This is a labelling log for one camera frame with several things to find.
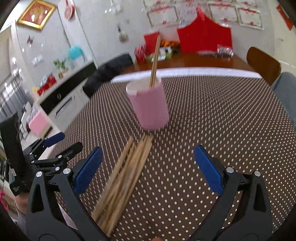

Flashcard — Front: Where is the person's left hand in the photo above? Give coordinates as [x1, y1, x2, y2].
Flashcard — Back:
[15, 193, 29, 214]

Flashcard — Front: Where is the pink stool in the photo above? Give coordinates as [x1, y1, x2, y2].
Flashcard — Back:
[29, 111, 51, 138]

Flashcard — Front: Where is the white black sideboard cabinet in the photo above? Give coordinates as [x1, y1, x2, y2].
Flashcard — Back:
[37, 60, 96, 131]

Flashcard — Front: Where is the wooden chopstick on table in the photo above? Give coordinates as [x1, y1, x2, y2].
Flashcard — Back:
[91, 137, 134, 222]
[92, 135, 152, 236]
[103, 135, 153, 237]

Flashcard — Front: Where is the red box on sideboard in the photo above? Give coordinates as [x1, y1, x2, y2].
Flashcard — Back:
[37, 74, 57, 96]

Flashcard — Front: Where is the small green potted plant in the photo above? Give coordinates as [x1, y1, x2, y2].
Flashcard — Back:
[53, 59, 69, 79]

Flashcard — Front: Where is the black jacket on chair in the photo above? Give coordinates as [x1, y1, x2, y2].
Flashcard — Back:
[82, 53, 133, 98]

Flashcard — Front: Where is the teal humidifier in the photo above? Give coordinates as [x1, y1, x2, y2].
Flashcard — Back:
[68, 46, 85, 61]

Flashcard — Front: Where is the brown polka dot tablecloth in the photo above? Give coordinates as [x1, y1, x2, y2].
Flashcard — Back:
[50, 76, 295, 240]

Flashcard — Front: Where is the pink cylindrical utensil holder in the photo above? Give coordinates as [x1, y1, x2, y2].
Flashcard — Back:
[126, 77, 169, 131]

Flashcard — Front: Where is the gold framed red picture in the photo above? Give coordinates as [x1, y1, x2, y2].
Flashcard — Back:
[17, 0, 57, 31]

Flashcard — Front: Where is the red soda can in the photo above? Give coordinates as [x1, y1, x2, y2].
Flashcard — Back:
[134, 45, 147, 64]

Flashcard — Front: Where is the wooden chopstick in holder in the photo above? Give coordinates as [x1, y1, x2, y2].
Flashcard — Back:
[149, 35, 161, 87]

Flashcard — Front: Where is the small red paper bag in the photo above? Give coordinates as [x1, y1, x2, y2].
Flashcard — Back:
[144, 32, 159, 55]

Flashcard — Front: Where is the wooden chair back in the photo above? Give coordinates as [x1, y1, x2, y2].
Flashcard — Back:
[246, 47, 281, 86]

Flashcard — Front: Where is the clear snack bag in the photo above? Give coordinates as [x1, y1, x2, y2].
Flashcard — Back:
[216, 45, 234, 58]

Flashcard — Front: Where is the red gift box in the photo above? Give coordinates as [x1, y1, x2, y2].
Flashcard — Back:
[177, 7, 233, 54]

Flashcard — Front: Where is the red round wall ornament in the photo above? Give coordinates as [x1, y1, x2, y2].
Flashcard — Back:
[64, 0, 75, 20]

